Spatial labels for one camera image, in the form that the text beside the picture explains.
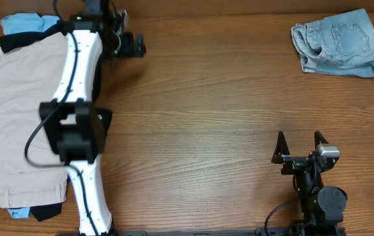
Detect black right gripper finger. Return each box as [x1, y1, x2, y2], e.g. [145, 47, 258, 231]
[271, 131, 290, 164]
[314, 130, 329, 154]

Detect light blue denim shorts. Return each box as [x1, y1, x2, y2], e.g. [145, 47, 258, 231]
[291, 9, 374, 78]

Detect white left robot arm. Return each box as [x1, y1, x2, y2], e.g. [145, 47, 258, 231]
[29, 1, 146, 235]

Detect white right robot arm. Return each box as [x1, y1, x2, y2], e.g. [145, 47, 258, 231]
[264, 131, 348, 236]

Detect beige shorts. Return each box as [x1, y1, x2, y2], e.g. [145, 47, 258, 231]
[0, 31, 73, 209]

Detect light blue garment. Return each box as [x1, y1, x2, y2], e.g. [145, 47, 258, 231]
[0, 12, 62, 220]

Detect black garment with logo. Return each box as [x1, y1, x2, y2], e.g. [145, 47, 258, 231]
[0, 20, 114, 222]

